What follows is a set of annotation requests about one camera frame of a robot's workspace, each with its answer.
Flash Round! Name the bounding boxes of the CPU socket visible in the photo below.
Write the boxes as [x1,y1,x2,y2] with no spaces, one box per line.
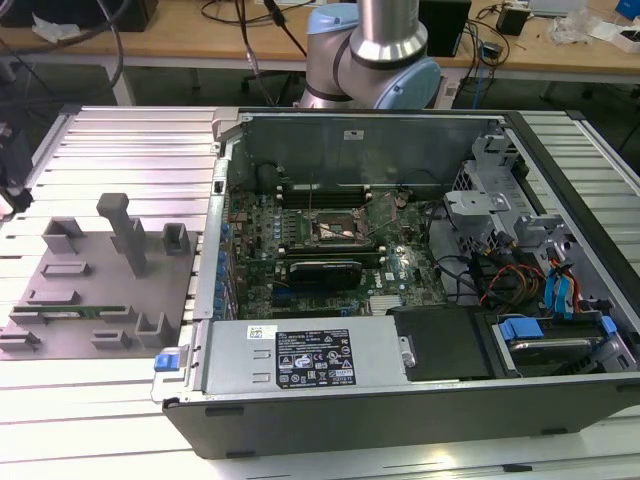
[305,207,369,249]

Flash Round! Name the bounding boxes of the green RAM stick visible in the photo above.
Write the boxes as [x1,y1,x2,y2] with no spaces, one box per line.
[12,305,126,321]

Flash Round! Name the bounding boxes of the grey parts rack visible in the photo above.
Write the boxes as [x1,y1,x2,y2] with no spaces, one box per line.
[0,192,201,361]

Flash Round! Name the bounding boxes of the red yellow wire bundle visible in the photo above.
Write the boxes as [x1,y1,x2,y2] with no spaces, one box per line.
[474,263,547,307]

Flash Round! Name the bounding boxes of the blue flat data cable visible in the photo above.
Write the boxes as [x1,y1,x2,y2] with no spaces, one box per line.
[544,263,577,317]

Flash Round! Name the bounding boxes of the green motherboard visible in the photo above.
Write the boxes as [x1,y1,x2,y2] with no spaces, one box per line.
[222,187,451,321]

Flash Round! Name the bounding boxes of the white cardboard box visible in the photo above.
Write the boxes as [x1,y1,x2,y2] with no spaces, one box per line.
[589,17,640,54]

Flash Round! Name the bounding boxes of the wooden workbench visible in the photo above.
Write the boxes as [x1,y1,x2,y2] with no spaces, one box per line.
[0,0,640,109]

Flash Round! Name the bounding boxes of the metal socket cover frame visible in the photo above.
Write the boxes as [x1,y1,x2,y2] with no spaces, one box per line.
[357,191,404,237]

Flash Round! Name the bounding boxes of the black graphics card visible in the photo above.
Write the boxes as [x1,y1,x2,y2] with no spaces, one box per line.
[284,258,364,292]

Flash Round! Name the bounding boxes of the clear plastic bag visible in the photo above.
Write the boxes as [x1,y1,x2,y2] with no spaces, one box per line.
[547,8,599,45]

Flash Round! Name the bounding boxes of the open black PC case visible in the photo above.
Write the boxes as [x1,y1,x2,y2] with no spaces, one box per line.
[162,107,640,460]

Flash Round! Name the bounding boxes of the grey power supply unit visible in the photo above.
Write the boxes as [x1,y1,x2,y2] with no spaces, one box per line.
[202,319,416,396]

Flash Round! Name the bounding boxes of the small black power adapter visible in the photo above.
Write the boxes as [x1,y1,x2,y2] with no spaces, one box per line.
[496,7,530,37]

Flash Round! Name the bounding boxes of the flat grey device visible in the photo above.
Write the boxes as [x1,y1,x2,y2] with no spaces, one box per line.
[528,0,587,16]

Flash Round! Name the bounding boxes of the black plastic shroud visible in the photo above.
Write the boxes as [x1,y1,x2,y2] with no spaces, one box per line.
[387,305,501,382]

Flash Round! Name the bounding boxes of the black computer tower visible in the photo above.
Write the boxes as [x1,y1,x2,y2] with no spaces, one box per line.
[0,0,160,31]

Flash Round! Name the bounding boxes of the black box blue edge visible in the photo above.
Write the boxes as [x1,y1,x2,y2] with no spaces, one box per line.
[419,0,474,59]

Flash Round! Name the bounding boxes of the silver metal drive cage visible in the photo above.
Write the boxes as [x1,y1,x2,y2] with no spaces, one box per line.
[442,132,584,281]

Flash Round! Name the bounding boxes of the crumpled white paper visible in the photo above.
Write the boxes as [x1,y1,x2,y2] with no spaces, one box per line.
[30,12,84,42]

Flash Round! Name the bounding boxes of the hard disk in blue carrier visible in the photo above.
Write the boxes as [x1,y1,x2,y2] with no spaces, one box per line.
[492,312,619,379]

